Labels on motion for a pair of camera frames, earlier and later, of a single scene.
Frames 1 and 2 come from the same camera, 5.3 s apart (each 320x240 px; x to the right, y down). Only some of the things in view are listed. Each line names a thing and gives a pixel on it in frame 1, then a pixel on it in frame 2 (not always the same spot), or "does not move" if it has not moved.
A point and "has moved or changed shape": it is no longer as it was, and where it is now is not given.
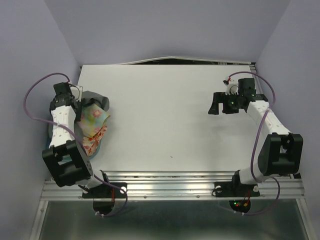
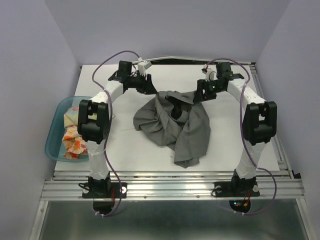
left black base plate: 106,191 does not move
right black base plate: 228,189 does not move
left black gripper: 78,113 -> 146,87
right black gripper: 220,97 -> 202,84
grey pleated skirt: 89,98 has moved or changed shape
